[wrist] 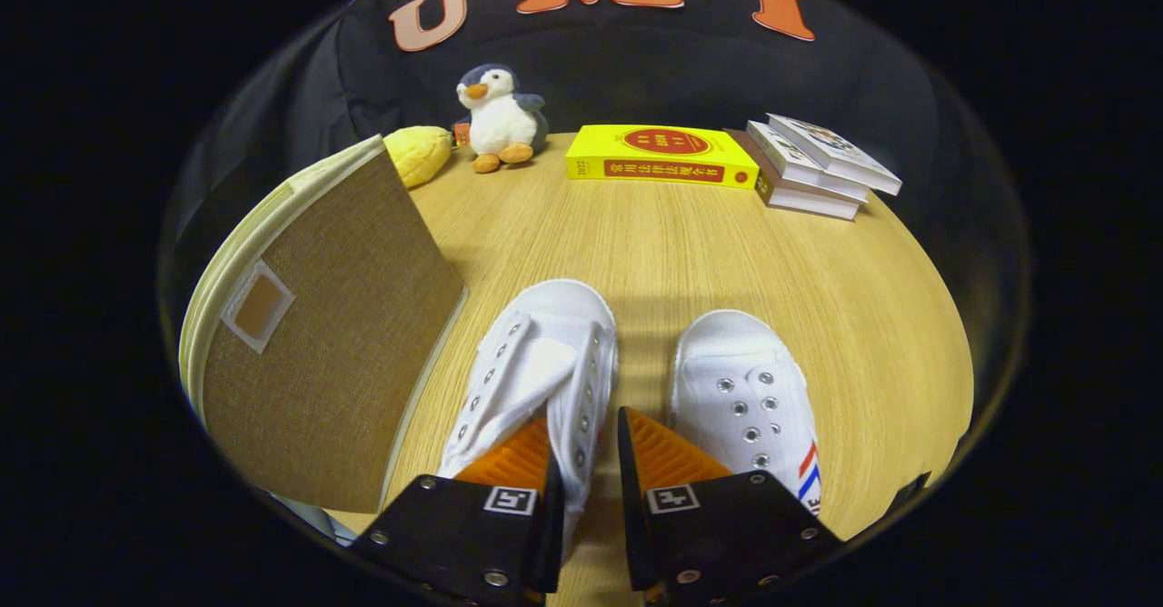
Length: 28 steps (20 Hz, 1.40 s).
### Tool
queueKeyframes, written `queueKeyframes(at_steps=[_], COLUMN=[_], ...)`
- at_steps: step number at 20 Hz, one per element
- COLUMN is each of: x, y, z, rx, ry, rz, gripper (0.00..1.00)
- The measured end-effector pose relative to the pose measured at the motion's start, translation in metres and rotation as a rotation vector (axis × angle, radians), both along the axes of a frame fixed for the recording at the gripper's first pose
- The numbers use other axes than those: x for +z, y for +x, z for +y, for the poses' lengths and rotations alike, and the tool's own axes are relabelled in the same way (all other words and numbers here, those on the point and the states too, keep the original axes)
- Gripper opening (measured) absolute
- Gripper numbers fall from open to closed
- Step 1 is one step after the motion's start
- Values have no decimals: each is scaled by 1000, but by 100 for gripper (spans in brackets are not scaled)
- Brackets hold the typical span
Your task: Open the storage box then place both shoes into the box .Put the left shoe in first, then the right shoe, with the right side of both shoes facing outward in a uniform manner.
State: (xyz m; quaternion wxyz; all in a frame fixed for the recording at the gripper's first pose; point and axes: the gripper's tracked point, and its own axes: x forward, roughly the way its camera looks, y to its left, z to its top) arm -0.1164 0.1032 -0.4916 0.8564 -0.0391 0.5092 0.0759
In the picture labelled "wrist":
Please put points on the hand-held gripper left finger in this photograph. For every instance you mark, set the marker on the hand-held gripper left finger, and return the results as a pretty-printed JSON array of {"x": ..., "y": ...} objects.
[{"x": 554, "y": 543}]

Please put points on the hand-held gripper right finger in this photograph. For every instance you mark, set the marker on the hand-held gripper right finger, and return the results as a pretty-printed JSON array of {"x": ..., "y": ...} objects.
[{"x": 631, "y": 534}]

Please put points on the white canvas shoe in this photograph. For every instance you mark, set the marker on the white canvas shoe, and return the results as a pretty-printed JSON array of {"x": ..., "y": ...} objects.
[
  {"x": 736, "y": 362},
  {"x": 545, "y": 334}
]

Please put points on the beige fabric storage box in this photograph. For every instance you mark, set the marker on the beige fabric storage box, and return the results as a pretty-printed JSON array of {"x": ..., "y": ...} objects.
[{"x": 336, "y": 343}]

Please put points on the brown cover book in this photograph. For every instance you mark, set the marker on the brown cover book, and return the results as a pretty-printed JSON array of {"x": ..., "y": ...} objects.
[{"x": 809, "y": 204}]

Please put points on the yellow book with red label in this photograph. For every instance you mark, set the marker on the yellow book with red label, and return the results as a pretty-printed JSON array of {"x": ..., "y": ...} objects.
[{"x": 663, "y": 157}]

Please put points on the white illustrated book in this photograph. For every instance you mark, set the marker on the white illustrated book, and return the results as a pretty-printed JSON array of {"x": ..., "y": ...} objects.
[
  {"x": 836, "y": 153},
  {"x": 800, "y": 171}
]

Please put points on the yellow plush fruit toy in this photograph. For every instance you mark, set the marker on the yellow plush fruit toy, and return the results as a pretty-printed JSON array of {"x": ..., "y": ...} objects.
[{"x": 418, "y": 154}]

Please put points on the penguin plush toy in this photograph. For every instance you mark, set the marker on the penguin plush toy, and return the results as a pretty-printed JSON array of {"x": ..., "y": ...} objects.
[{"x": 500, "y": 121}]

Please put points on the black backdrop cloth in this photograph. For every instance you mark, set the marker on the black backdrop cloth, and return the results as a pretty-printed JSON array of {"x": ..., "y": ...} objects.
[{"x": 618, "y": 62}]

